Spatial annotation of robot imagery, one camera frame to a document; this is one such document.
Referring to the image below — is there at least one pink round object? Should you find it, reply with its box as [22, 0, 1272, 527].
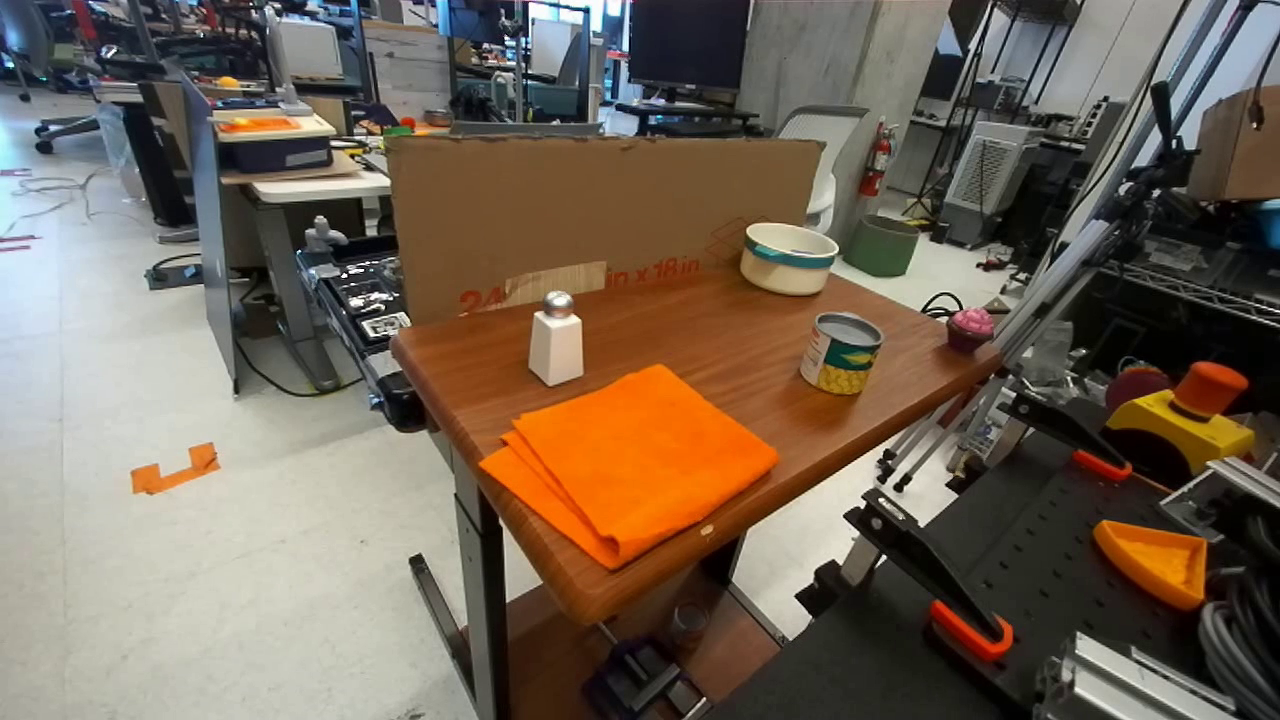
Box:
[945, 305, 1002, 357]

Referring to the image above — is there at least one dark red round object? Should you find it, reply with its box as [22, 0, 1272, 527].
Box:
[1104, 357, 1175, 410]

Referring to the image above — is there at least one white salt shaker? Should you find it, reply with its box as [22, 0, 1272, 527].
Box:
[525, 287, 587, 392]

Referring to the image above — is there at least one orange folded cloth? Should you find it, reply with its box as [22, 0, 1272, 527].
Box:
[475, 361, 785, 575]

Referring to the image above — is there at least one brown cardboard panel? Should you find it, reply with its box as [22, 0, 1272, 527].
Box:
[385, 132, 830, 328]

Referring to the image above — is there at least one white bowl with teal band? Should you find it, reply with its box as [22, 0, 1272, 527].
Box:
[737, 218, 846, 300]

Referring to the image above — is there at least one metal can with yellow label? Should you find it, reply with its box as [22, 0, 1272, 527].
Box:
[798, 307, 888, 398]

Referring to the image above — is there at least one green bucket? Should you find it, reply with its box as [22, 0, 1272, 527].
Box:
[846, 206, 924, 280]

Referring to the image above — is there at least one black metal table leg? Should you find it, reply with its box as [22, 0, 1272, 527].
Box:
[403, 445, 519, 720]

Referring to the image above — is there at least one red fire extinguisher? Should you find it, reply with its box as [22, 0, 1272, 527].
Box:
[855, 120, 902, 205]

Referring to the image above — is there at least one black computer monitor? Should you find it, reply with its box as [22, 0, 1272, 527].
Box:
[626, 0, 752, 97]

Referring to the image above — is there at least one grey office desk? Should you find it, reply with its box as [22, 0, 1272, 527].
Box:
[181, 75, 399, 398]

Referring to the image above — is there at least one black box with orange top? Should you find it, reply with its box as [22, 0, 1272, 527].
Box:
[209, 104, 339, 175]

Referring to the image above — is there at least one yellow emergency stop button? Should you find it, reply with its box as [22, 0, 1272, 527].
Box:
[1100, 357, 1261, 471]

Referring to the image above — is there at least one orange triangular plastic piece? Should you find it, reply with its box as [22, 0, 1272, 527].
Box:
[1091, 514, 1211, 617]

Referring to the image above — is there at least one silver aluminium extrusion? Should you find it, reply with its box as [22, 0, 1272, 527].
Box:
[1034, 631, 1247, 720]

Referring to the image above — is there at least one brown cardboard box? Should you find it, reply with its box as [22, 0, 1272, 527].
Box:
[1186, 83, 1280, 206]

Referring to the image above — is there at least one black clamp with orange handle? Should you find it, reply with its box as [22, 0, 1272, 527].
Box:
[997, 374, 1136, 486]
[846, 483, 1020, 673]

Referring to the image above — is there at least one silver aluminium stand rail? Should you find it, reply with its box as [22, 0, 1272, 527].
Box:
[992, 214, 1130, 367]

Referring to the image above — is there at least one grey cable bundle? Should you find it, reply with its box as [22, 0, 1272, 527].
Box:
[1197, 584, 1280, 720]

